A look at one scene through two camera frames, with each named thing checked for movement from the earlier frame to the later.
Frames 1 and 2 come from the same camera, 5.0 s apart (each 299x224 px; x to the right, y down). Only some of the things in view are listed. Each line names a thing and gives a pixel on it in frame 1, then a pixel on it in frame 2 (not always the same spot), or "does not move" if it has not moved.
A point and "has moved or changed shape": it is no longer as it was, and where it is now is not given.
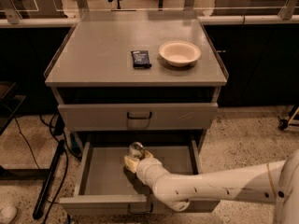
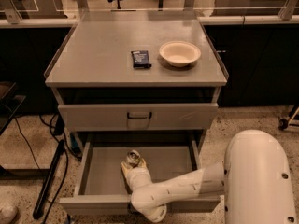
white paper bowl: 179,53 does not move
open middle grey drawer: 104,185 does not move
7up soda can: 136,149 has moved or changed shape
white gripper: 145,167 -> 135,174
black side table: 9,103 does not move
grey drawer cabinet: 121,77 does not move
